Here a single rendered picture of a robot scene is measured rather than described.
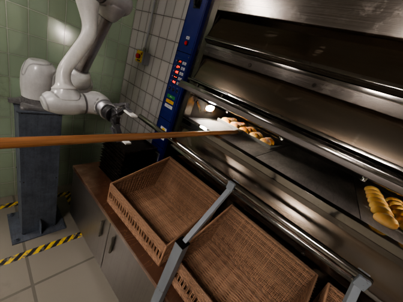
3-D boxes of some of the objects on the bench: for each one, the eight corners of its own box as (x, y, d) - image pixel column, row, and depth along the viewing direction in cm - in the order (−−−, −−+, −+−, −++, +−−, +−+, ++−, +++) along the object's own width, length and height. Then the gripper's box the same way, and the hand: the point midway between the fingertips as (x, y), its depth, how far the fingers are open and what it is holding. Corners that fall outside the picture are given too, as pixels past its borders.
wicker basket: (161, 182, 160) (170, 154, 149) (210, 227, 133) (225, 197, 123) (104, 201, 121) (111, 165, 111) (158, 269, 94) (173, 231, 84)
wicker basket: (216, 232, 131) (231, 202, 120) (291, 305, 102) (321, 274, 92) (161, 273, 93) (177, 235, 83) (257, 408, 64) (300, 376, 54)
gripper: (120, 88, 92) (144, 105, 81) (113, 133, 101) (133, 153, 91) (105, 86, 86) (129, 103, 76) (98, 134, 96) (118, 155, 85)
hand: (130, 129), depth 84 cm, fingers open, 13 cm apart
